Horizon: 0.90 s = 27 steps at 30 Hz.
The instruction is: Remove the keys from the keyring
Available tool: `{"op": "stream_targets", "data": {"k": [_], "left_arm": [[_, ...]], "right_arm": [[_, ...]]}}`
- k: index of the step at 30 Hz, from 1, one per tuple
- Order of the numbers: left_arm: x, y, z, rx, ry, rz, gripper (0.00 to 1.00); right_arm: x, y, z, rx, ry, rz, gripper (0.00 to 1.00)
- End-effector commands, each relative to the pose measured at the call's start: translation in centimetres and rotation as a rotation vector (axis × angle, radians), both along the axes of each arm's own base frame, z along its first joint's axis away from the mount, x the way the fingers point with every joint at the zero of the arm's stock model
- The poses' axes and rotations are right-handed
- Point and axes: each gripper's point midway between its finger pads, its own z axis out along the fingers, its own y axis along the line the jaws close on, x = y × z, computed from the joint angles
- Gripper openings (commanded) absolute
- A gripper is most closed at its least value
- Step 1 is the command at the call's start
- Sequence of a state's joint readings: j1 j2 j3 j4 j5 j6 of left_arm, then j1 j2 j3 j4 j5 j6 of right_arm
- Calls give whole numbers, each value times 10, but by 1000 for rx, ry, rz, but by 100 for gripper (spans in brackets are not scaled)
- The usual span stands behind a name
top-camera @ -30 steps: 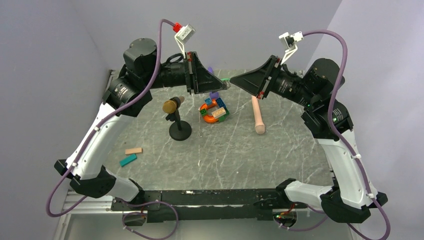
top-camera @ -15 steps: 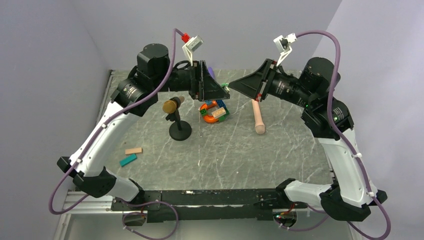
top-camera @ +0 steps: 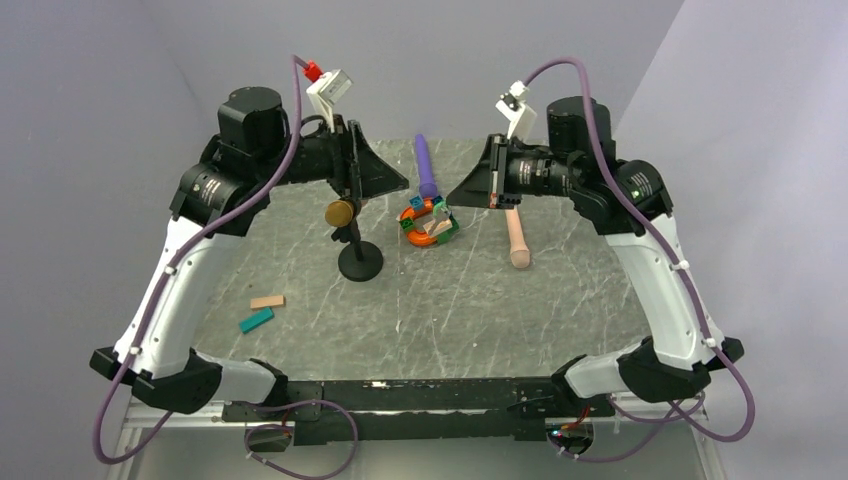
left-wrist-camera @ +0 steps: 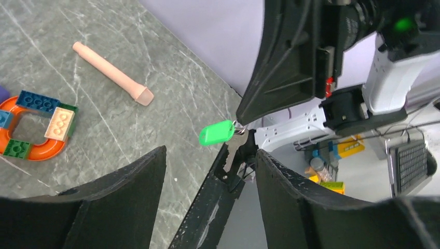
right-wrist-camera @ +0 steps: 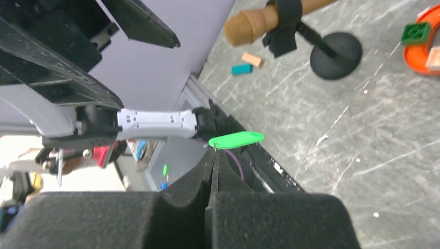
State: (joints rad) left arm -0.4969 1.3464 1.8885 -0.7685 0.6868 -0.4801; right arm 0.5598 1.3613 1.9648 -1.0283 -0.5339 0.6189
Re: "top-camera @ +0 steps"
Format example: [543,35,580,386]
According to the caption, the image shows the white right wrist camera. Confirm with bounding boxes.
[495,81,537,142]

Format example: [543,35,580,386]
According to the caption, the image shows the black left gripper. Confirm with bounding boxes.
[257,115,410,201]

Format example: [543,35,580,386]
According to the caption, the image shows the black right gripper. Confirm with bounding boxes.
[446,133,582,209]

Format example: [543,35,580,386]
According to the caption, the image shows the gold microphone on black stand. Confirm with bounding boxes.
[324,199,384,282]

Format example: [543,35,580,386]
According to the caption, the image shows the green plastic key tag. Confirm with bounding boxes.
[432,202,451,224]

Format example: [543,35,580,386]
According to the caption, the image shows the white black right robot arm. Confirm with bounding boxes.
[447,96,744,416]

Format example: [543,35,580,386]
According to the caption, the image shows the purple cylinder toy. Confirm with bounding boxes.
[415,134,439,198]

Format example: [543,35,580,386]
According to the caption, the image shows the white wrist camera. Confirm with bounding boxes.
[302,61,353,132]
[495,81,537,142]

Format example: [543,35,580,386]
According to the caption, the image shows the colourful toy block ring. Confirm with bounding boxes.
[398,193,461,249]

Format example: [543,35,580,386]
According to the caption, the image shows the teal wooden block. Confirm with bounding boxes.
[239,307,275,334]

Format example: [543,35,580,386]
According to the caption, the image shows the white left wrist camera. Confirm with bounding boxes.
[302,61,353,132]

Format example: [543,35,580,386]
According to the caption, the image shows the aluminium frame rail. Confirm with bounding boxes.
[105,377,707,478]

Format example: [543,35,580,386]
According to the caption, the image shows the tan wooden block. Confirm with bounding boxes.
[250,295,286,310]

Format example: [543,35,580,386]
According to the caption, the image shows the black table front rail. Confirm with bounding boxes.
[222,376,614,446]

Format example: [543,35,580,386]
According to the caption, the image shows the beige wooden pestle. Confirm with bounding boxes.
[504,209,531,269]

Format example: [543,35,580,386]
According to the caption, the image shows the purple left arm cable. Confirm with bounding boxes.
[92,54,313,465]

